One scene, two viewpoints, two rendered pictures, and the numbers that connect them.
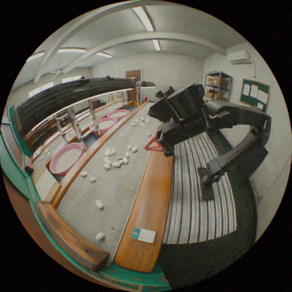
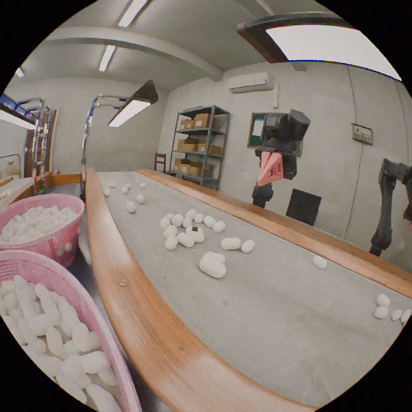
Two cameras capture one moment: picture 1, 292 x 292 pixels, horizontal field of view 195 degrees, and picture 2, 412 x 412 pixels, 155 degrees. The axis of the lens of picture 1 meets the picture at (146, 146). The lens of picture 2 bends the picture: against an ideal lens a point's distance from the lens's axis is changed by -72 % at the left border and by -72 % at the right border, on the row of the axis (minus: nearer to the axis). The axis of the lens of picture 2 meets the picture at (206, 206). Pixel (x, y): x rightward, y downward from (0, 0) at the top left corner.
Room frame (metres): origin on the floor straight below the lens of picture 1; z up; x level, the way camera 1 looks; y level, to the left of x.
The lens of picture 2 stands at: (0.58, 0.27, 0.88)
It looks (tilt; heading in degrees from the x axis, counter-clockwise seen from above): 16 degrees down; 301
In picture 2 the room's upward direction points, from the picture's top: 9 degrees clockwise
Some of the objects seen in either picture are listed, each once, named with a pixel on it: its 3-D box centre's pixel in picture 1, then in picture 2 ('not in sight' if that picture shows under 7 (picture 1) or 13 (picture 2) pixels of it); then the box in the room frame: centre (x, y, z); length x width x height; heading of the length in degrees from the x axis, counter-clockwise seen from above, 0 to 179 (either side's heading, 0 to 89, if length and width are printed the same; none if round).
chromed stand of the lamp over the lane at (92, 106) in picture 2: (144, 96); (101, 146); (1.31, 0.02, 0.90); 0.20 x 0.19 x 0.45; 165
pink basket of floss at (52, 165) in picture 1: (68, 160); not in sight; (0.25, 0.50, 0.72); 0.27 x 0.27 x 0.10
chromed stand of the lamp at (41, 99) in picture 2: (120, 97); (26, 152); (1.41, 0.41, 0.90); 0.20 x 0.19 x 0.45; 165
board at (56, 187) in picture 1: (43, 181); not in sight; (0.04, 0.56, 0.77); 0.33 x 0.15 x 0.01; 75
